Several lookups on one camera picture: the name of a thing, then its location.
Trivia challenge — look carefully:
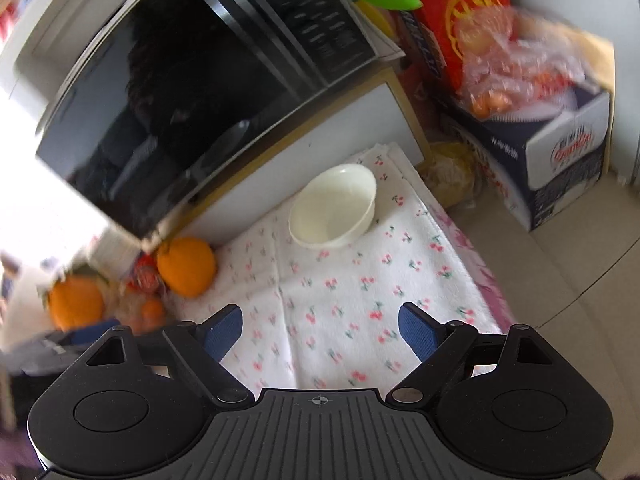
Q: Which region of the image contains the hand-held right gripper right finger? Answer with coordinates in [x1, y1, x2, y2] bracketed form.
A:
[392, 302, 551, 405]

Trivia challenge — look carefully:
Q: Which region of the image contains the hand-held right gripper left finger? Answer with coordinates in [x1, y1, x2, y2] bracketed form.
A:
[85, 304, 254, 406]

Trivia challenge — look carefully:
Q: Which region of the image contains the small cream bowl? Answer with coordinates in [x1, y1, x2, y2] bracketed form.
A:
[288, 163, 377, 251]

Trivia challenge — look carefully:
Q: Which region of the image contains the large orange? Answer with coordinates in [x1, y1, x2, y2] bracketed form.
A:
[156, 237, 217, 298]

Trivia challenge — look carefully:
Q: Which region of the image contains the cherry print tablecloth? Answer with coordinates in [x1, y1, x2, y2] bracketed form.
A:
[175, 142, 506, 391]

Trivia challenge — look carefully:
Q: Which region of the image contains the bag of small oranges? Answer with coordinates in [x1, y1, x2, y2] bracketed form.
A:
[107, 280, 166, 333]

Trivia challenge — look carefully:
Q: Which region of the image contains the orange with leaves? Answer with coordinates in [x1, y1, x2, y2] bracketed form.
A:
[48, 277, 106, 332]

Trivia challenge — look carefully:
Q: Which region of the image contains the yellow plastic bag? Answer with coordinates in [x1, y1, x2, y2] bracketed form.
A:
[420, 142, 481, 208]

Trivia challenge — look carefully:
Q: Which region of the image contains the blue and white carton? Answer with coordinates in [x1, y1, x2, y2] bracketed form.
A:
[442, 85, 613, 232]

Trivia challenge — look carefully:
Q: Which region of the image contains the black microwave oven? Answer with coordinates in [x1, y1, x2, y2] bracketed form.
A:
[35, 0, 378, 253]

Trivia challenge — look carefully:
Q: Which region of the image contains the clear bag of oranges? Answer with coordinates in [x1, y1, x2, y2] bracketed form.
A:
[457, 7, 601, 121]

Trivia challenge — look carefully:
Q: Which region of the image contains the red carton box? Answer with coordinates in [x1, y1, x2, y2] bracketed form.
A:
[372, 0, 511, 96]

